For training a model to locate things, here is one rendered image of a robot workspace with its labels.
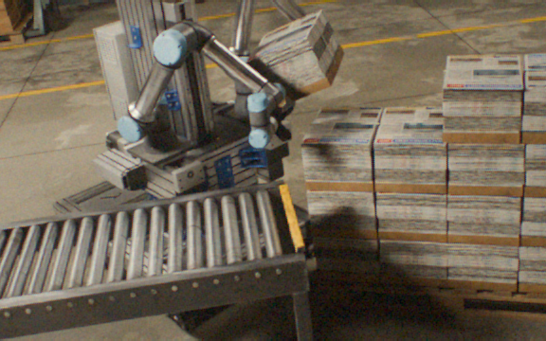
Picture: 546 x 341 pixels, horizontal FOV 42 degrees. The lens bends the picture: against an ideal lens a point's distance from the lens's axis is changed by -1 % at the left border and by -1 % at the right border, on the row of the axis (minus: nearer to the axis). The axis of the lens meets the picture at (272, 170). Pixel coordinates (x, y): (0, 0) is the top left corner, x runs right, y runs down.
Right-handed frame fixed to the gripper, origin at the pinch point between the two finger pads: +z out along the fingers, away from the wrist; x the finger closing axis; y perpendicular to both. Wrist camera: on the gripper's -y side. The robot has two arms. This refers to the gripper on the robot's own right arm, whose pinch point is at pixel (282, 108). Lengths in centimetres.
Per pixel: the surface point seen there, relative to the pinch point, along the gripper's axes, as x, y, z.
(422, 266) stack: -26, -86, -7
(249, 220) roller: 4, -15, -62
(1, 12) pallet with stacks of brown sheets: 420, 99, 415
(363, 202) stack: -15, -49, -6
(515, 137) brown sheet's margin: -81, -41, -8
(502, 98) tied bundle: -82, -25, -7
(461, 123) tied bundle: -65, -29, -7
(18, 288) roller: 65, 8, -106
